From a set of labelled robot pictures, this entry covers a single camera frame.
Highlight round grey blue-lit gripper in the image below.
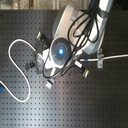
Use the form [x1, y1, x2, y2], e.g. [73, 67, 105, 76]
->
[25, 37, 73, 89]

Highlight white cable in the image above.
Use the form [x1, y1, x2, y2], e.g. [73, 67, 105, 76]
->
[0, 39, 41, 103]
[78, 54, 128, 63]

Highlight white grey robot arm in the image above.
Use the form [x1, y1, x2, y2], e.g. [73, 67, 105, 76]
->
[25, 0, 113, 88]

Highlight blue connector at edge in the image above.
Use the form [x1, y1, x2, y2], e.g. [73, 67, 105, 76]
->
[0, 86, 5, 93]

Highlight black silver connector plug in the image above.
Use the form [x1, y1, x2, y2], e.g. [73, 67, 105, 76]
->
[75, 60, 89, 78]

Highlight metal cable clip post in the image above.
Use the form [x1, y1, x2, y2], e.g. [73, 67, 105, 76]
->
[97, 49, 104, 69]

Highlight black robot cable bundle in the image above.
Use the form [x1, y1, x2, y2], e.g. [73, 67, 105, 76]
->
[42, 0, 108, 84]

